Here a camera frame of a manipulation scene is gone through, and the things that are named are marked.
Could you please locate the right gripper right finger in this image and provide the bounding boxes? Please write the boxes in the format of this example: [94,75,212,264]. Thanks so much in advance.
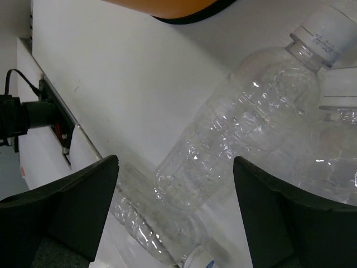
[233,156,356,267]

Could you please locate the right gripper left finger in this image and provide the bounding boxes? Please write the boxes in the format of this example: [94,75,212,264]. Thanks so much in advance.
[1,155,119,267]

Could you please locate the clear bottle white cap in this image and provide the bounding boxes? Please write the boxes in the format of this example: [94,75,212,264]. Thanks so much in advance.
[290,67,356,205]
[154,1,356,212]

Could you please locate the clear bottle front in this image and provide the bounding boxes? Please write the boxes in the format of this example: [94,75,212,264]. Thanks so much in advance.
[110,163,215,267]

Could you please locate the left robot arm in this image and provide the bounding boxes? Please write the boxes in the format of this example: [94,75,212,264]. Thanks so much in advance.
[1,95,59,153]

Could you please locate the orange cylindrical bin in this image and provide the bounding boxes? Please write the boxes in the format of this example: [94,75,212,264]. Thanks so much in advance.
[107,0,235,25]

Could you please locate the shiny white tape sheet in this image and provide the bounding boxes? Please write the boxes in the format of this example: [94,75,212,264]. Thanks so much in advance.
[69,124,103,171]

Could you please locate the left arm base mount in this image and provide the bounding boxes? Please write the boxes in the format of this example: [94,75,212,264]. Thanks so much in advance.
[38,74,77,167]

